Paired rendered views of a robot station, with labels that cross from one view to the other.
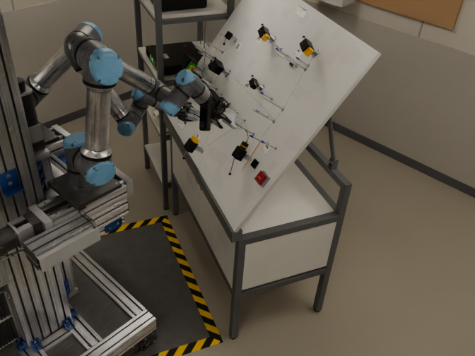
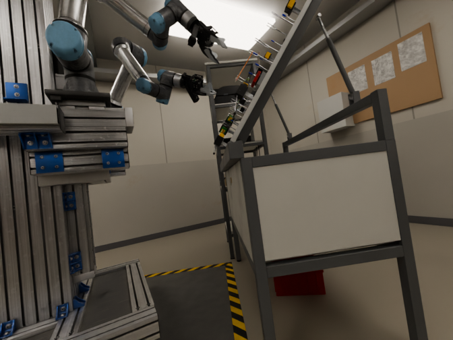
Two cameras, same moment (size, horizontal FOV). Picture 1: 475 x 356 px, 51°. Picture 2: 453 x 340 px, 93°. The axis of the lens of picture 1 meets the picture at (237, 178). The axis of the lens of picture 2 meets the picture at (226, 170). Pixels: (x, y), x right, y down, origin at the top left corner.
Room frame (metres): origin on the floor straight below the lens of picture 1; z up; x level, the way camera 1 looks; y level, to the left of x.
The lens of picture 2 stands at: (0.99, -0.26, 0.73)
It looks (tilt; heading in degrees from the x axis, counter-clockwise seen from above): 2 degrees up; 21
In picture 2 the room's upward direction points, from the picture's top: 7 degrees counter-clockwise
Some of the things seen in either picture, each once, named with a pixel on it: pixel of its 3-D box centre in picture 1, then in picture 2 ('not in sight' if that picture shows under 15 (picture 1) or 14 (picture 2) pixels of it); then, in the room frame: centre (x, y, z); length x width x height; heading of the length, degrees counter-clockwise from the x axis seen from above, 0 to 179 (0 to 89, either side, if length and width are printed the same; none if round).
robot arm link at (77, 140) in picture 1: (80, 150); (78, 64); (1.65, 0.64, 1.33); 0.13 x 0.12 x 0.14; 42
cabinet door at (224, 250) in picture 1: (215, 228); (239, 203); (2.03, 0.10, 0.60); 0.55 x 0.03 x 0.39; 25
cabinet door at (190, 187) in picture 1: (185, 171); (231, 195); (2.53, 0.33, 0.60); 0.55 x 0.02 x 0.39; 25
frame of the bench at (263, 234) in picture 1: (243, 213); (284, 224); (2.40, -0.05, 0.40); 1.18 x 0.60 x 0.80; 25
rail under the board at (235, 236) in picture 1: (196, 167); (226, 162); (2.27, 0.23, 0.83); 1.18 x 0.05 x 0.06; 25
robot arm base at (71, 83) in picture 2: (83, 173); (81, 90); (1.65, 0.65, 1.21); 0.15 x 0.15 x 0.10
